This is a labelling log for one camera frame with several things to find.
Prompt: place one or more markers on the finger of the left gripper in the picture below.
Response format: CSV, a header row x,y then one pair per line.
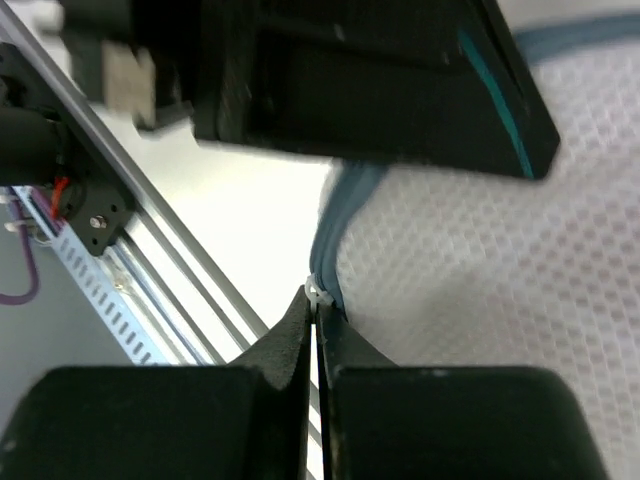
x,y
425,82

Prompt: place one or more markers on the white slotted cable duct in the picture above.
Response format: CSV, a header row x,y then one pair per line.
x,y
116,310

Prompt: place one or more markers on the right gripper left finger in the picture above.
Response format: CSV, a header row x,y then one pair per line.
x,y
245,420

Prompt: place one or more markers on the blue-trimmed white mesh laundry bag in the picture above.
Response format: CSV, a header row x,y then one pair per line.
x,y
444,267

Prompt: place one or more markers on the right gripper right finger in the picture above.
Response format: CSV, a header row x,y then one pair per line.
x,y
383,421

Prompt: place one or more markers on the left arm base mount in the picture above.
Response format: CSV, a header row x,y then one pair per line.
x,y
92,199

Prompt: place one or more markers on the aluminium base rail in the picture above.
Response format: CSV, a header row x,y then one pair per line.
x,y
221,240

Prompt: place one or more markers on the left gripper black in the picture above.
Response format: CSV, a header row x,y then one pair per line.
x,y
135,57

